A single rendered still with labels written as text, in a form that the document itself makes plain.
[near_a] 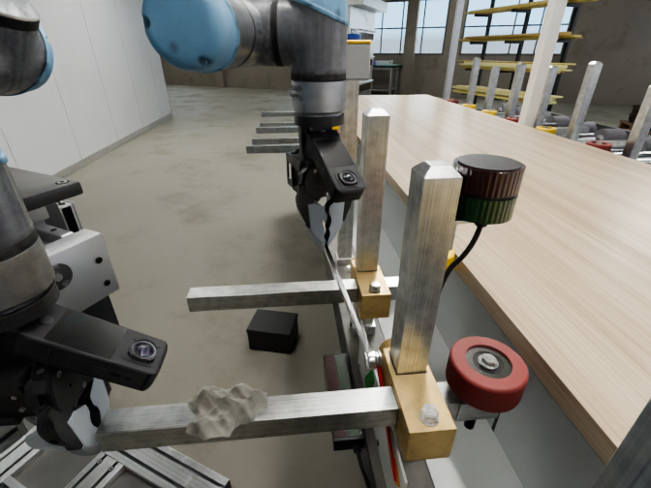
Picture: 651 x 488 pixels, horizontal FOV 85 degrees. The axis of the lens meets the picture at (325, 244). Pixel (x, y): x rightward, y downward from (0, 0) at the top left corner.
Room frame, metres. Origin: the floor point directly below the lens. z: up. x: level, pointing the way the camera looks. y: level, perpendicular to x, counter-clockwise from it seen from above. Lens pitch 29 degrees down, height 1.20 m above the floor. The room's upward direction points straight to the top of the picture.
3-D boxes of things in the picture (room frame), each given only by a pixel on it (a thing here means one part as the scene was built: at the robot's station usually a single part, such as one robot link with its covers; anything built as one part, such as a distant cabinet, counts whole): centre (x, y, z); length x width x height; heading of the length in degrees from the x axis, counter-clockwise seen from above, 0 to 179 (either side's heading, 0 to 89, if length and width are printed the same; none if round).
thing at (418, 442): (0.29, -0.10, 0.85); 0.13 x 0.06 x 0.05; 5
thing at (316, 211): (0.53, 0.02, 0.96); 0.06 x 0.03 x 0.09; 26
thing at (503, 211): (0.31, -0.15, 1.08); 0.06 x 0.06 x 0.02
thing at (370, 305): (0.54, -0.08, 0.83); 0.13 x 0.06 x 0.05; 5
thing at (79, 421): (0.22, 0.27, 0.86); 0.06 x 0.03 x 0.09; 95
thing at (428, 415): (0.23, -0.11, 0.88); 0.02 x 0.02 x 0.01
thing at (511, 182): (0.31, -0.15, 1.10); 0.06 x 0.06 x 0.02
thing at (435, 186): (0.31, -0.10, 0.87); 0.03 x 0.03 x 0.48; 5
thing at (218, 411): (0.25, 0.11, 0.87); 0.09 x 0.07 x 0.02; 95
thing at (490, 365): (0.28, -0.18, 0.85); 0.08 x 0.08 x 0.11
